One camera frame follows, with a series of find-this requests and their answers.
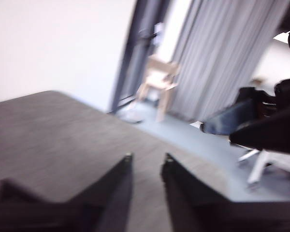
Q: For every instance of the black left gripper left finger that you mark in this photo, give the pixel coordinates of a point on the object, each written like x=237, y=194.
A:
x=99, y=207

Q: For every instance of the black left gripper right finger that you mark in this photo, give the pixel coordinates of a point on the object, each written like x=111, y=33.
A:
x=195, y=207

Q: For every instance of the dark blue chair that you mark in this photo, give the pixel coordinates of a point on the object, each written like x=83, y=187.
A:
x=227, y=118

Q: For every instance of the black office chair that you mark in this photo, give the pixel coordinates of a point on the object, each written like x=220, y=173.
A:
x=275, y=130

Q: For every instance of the light wooden chair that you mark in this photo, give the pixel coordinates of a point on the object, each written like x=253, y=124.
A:
x=164, y=82

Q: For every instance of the grey curtain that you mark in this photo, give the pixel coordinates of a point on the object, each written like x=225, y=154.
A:
x=222, y=53

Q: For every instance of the dark door frame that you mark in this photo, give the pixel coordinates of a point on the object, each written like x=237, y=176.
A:
x=137, y=48

